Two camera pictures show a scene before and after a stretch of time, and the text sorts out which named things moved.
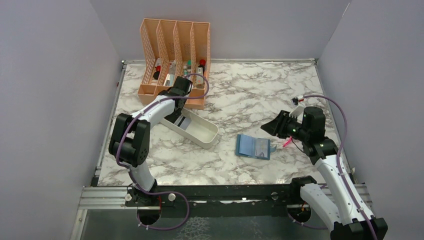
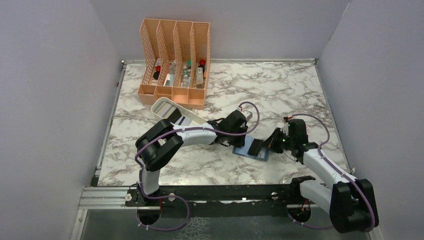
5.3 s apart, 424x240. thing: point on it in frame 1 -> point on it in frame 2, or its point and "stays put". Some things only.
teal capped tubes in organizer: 187,67 stays put
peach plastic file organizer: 170,49 stays put
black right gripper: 277,126 -> 270,143
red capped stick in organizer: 202,62 stays put
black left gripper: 177,112 -> 239,142
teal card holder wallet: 248,146 stays put
